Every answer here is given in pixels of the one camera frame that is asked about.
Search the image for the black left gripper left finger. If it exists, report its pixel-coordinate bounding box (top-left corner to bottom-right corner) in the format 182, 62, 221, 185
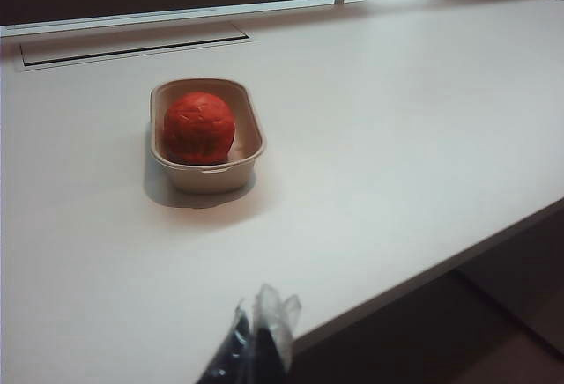
196, 299, 254, 384

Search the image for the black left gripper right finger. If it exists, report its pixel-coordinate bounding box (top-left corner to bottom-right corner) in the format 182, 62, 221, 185
240, 284, 303, 384

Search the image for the orange fruit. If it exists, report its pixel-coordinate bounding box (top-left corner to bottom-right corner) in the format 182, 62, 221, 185
161, 91, 237, 166

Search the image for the beige paper lunchbox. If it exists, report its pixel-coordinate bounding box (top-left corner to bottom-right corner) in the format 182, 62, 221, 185
148, 77, 265, 195

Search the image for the white desk cable flap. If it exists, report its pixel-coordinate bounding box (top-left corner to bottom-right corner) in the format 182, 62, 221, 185
19, 21, 257, 72

